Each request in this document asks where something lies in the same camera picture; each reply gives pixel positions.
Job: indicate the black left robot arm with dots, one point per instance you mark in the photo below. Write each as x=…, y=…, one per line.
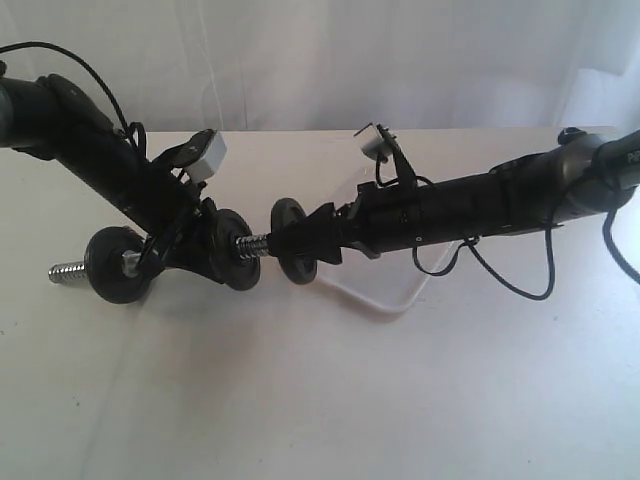
x=53, y=119

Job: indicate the white backdrop curtain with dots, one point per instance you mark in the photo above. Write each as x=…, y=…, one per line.
x=310, y=65

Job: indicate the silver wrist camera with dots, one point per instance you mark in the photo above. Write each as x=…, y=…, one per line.
x=202, y=155
x=379, y=144

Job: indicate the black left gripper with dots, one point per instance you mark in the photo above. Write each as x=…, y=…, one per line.
x=184, y=232

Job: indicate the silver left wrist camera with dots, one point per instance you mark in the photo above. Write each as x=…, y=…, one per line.
x=202, y=155

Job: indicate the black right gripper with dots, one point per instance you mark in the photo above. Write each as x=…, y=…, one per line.
x=378, y=221

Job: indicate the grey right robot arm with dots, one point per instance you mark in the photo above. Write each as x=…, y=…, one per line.
x=584, y=176

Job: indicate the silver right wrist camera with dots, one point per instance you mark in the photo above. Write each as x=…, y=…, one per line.
x=379, y=144

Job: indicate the black round plastic disc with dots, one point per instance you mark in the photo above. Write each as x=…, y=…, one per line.
x=104, y=264

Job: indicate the black weight plate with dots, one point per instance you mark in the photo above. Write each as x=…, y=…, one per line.
x=299, y=270
x=237, y=273

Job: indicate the chrome threaded dumbbell bar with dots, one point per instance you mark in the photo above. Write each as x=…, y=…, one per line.
x=247, y=247

